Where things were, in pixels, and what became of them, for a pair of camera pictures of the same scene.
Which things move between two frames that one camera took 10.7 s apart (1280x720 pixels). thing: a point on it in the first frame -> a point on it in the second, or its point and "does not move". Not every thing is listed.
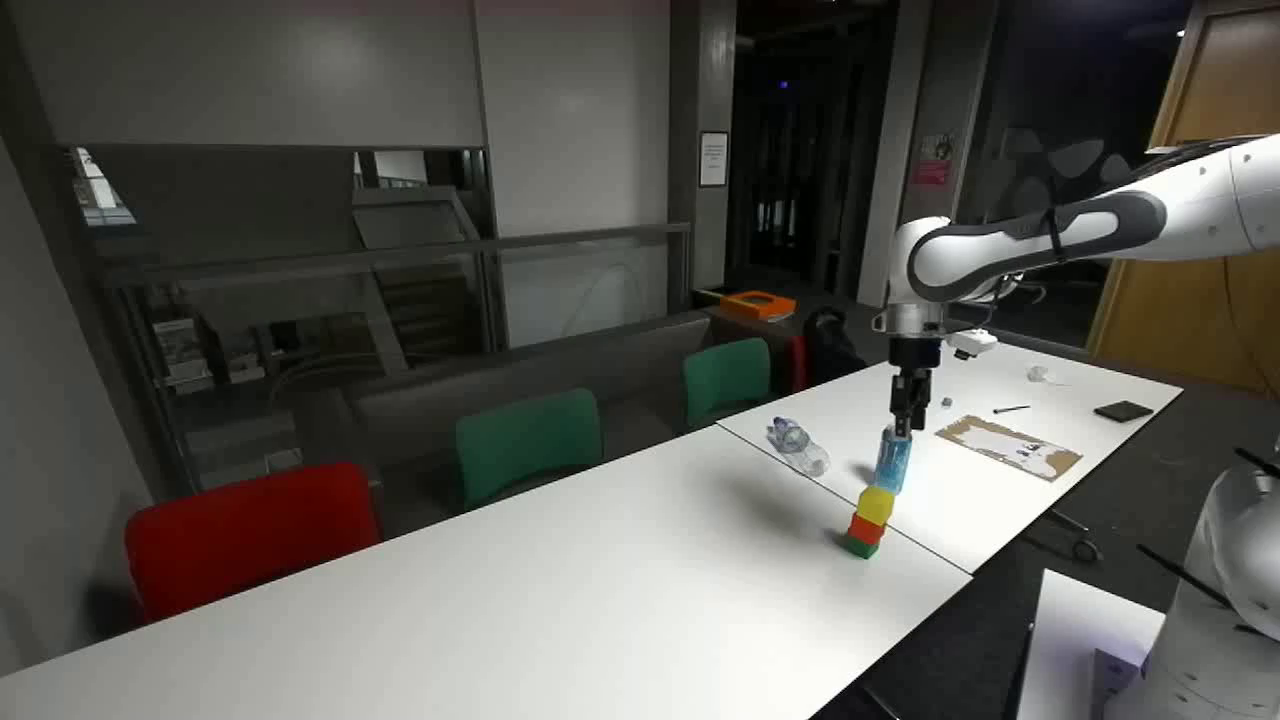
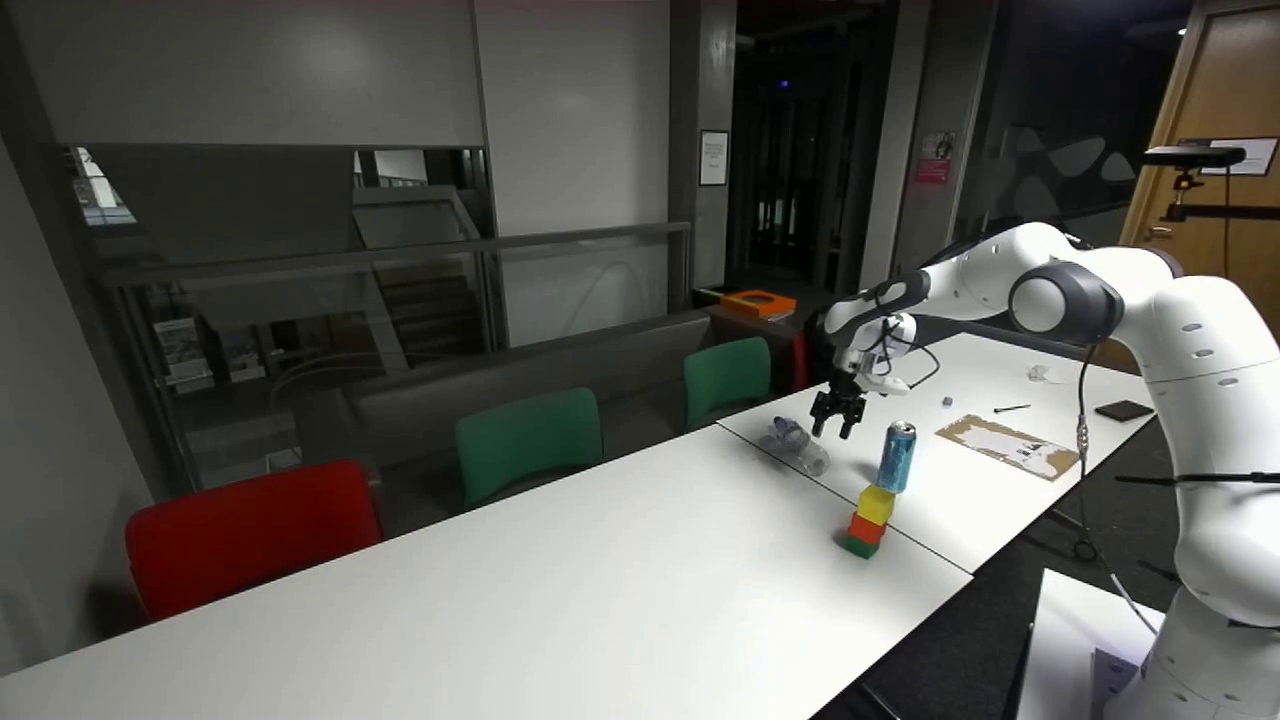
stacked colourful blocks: x=868 y=516 does not move
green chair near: x=527 y=440 does not move
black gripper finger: x=901 y=408 -> x=816 y=408
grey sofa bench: x=404 y=424 does not move
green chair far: x=725 y=378 does not move
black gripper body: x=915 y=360 -> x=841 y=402
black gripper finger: x=917 y=413 -> x=849 y=408
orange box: x=759 y=304 does not move
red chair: x=225 y=532 does not move
